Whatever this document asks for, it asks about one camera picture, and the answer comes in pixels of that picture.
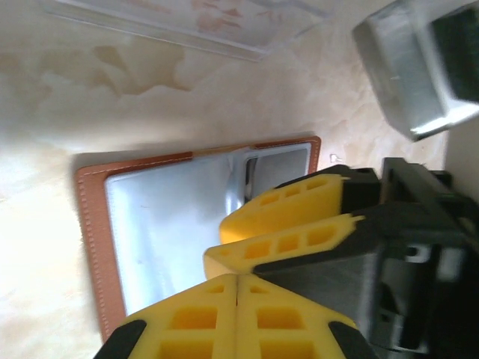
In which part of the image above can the clear acrylic tray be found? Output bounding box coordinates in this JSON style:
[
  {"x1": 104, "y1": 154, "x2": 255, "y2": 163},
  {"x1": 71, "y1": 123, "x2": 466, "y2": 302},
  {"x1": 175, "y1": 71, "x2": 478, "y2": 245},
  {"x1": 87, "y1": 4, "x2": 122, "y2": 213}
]
[{"x1": 43, "y1": 0, "x2": 332, "y2": 64}]

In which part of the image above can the brown leather card holder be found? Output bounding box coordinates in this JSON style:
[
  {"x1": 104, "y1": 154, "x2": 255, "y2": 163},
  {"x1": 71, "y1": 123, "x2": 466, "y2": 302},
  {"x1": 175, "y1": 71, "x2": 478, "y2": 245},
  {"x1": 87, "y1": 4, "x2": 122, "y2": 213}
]
[{"x1": 73, "y1": 135, "x2": 323, "y2": 345}]

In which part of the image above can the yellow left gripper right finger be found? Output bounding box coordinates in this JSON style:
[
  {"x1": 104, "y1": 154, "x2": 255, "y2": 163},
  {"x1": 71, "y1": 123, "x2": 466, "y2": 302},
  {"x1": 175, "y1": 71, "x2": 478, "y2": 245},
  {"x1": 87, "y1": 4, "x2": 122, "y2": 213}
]
[{"x1": 237, "y1": 274, "x2": 379, "y2": 359}]

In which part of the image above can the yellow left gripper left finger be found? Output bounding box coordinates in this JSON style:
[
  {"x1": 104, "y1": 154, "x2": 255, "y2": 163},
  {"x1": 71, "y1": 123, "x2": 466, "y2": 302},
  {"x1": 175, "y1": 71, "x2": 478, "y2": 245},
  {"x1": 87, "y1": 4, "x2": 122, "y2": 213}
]
[{"x1": 95, "y1": 274, "x2": 240, "y2": 359}]

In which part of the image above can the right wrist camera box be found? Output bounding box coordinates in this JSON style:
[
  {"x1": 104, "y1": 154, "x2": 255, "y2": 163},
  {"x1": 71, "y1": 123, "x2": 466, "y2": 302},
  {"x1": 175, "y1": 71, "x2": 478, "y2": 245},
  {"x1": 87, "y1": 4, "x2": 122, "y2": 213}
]
[{"x1": 350, "y1": 0, "x2": 479, "y2": 143}]

